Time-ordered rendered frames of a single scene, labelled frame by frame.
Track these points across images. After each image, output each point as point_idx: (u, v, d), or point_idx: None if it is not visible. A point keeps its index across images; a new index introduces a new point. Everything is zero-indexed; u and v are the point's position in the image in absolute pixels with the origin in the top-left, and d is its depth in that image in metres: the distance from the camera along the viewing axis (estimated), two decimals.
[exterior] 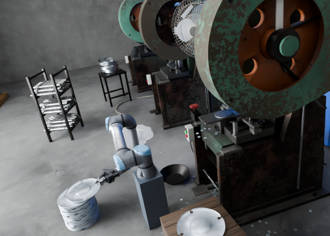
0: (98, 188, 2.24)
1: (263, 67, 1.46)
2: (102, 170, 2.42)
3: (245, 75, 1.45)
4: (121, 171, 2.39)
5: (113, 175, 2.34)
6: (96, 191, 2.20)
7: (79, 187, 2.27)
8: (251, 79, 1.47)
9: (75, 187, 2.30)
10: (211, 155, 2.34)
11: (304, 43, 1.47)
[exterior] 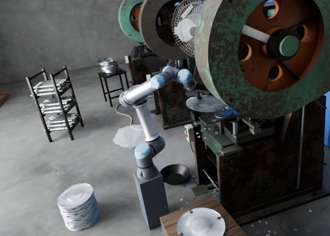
0: (191, 99, 1.89)
1: (285, 61, 1.48)
2: None
3: (278, 79, 1.52)
4: None
5: None
6: (189, 101, 1.93)
7: (213, 104, 1.93)
8: (285, 75, 1.52)
9: (219, 105, 1.93)
10: (211, 155, 2.34)
11: (296, 9, 1.39)
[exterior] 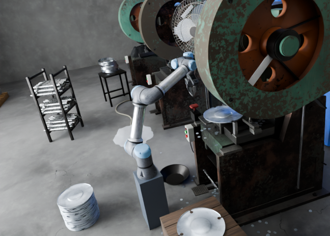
0: (205, 115, 2.00)
1: (294, 30, 1.43)
2: (198, 84, 2.11)
3: (307, 38, 1.47)
4: None
5: None
6: (206, 113, 2.03)
7: (229, 115, 1.94)
8: (308, 30, 1.45)
9: (234, 116, 1.91)
10: (211, 155, 2.34)
11: (255, 13, 1.33)
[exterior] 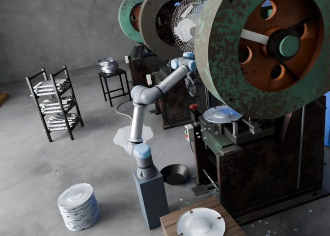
0: (224, 121, 1.86)
1: None
2: (198, 84, 2.11)
3: (281, 78, 1.52)
4: None
5: None
6: (219, 121, 1.87)
7: (227, 111, 2.00)
8: (288, 73, 1.52)
9: (229, 109, 2.04)
10: (211, 155, 2.34)
11: (294, 7, 1.38)
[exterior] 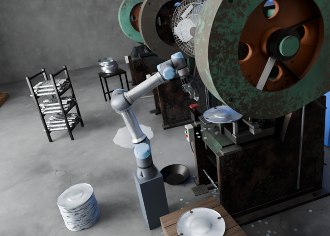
0: None
1: (292, 24, 1.41)
2: None
3: (307, 28, 1.45)
4: (180, 72, 1.82)
5: (183, 84, 1.84)
6: (240, 115, 1.92)
7: (216, 112, 2.01)
8: (306, 20, 1.43)
9: (211, 112, 2.03)
10: (211, 155, 2.34)
11: (248, 21, 1.34)
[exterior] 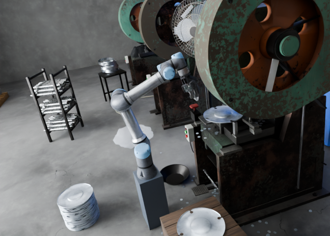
0: (221, 107, 2.09)
1: (288, 20, 1.40)
2: None
3: (305, 17, 1.42)
4: (180, 72, 1.82)
5: (183, 84, 1.84)
6: (226, 107, 2.08)
7: (218, 116, 1.94)
8: (302, 11, 1.40)
9: (216, 119, 1.91)
10: (211, 155, 2.34)
11: (243, 31, 1.35)
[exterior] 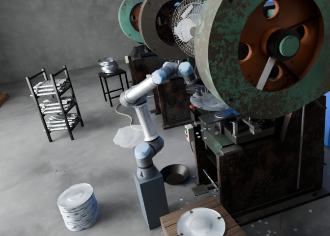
0: (207, 109, 2.05)
1: (292, 24, 1.41)
2: None
3: (307, 28, 1.45)
4: None
5: None
6: (212, 109, 2.04)
7: (206, 98, 1.89)
8: (306, 20, 1.43)
9: (204, 96, 1.86)
10: (211, 155, 2.34)
11: (248, 21, 1.34)
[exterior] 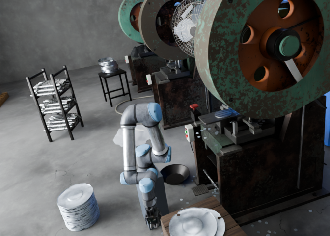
0: (211, 218, 1.64)
1: (272, 16, 1.36)
2: None
3: None
4: (147, 204, 1.49)
5: (148, 215, 1.52)
6: (213, 222, 1.60)
7: (184, 223, 1.63)
8: None
9: (177, 223, 1.64)
10: (211, 155, 2.34)
11: (241, 61, 1.41)
